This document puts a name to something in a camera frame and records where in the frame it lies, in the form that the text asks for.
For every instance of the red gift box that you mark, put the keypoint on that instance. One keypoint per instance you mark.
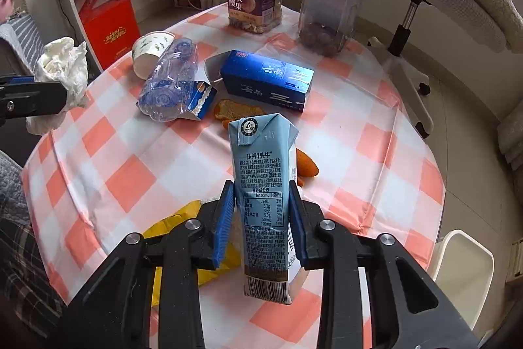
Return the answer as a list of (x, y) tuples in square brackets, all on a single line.
[(110, 34)]

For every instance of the grey quilted cloth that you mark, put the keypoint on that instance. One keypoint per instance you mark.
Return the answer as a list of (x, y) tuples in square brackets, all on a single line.
[(12, 185)]

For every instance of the clear jar with black lid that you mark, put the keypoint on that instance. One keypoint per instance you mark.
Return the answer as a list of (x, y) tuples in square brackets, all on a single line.
[(327, 13)]

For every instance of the grey white office chair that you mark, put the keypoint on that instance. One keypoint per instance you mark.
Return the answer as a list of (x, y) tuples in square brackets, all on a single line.
[(408, 26)]

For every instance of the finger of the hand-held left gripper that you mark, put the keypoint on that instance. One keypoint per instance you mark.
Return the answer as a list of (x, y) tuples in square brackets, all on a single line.
[(32, 99), (20, 79)]

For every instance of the crushed clear plastic bottle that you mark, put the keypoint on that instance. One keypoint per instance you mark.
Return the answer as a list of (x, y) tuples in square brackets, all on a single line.
[(167, 83)]

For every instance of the blue biscuit box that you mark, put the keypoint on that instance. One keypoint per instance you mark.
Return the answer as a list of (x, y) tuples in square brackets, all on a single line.
[(200, 99)]

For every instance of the pink white checkered tablecloth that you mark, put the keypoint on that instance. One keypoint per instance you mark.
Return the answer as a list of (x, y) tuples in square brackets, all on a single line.
[(122, 152)]

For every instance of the long orange peel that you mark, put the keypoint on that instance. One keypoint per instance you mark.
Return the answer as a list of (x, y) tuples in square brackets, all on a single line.
[(306, 167)]

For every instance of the yellow plastic bag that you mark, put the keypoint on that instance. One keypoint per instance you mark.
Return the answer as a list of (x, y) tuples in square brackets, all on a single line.
[(179, 218)]

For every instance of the plaid cloth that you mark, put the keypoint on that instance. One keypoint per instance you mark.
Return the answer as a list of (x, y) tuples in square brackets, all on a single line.
[(24, 271)]

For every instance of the white paper cup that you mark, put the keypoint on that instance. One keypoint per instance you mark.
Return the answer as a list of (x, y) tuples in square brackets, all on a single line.
[(147, 54)]

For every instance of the small orange peel piece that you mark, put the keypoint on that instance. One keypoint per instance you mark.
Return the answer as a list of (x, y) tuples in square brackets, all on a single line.
[(225, 124)]

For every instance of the long dark blue box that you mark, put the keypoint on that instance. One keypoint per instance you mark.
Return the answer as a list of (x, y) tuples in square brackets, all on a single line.
[(261, 79)]

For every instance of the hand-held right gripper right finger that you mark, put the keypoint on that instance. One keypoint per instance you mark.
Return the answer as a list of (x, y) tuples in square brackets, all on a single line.
[(295, 226)]

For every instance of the striped cloth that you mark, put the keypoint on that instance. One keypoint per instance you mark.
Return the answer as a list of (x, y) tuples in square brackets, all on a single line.
[(20, 38)]

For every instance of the light blue milk carton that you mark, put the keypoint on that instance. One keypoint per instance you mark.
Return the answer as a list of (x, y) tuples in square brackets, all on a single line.
[(261, 177)]

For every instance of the white plastic bag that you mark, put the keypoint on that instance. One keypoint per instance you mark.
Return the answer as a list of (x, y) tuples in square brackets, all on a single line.
[(61, 62)]

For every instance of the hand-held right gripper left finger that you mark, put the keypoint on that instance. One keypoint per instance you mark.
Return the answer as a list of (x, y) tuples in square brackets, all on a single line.
[(224, 226)]

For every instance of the wide orange peel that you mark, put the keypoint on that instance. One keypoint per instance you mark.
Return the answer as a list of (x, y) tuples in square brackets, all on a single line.
[(233, 112)]

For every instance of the white waste bin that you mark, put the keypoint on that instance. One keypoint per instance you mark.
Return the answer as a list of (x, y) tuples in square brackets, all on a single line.
[(461, 263)]

